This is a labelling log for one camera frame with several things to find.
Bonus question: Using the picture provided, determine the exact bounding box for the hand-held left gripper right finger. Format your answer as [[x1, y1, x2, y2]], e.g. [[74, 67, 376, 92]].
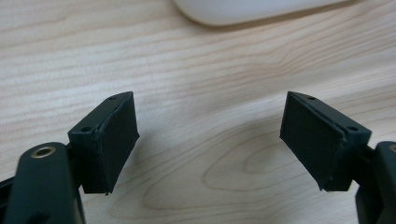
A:
[[279, 91, 373, 192]]

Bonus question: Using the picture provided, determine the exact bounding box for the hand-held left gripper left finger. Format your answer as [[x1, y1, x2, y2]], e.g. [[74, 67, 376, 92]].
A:
[[67, 91, 140, 196]]

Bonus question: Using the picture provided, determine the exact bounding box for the white plate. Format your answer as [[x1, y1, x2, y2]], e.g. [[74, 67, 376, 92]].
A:
[[171, 0, 359, 27]]

